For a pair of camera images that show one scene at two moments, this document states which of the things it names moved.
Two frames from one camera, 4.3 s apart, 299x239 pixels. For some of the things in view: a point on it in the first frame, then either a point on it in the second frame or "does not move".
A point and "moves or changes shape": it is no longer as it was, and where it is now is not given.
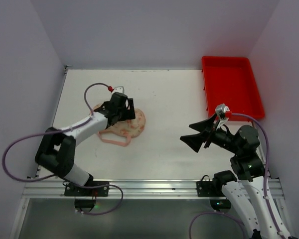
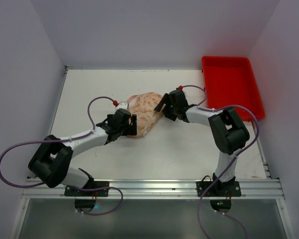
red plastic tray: x=231 y=81 does not move
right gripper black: x=209 y=134 to x=167 y=105
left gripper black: x=130 y=108 to x=131 y=125
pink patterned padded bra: x=129 y=128 moves or changes shape
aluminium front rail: x=132 y=189 does not move
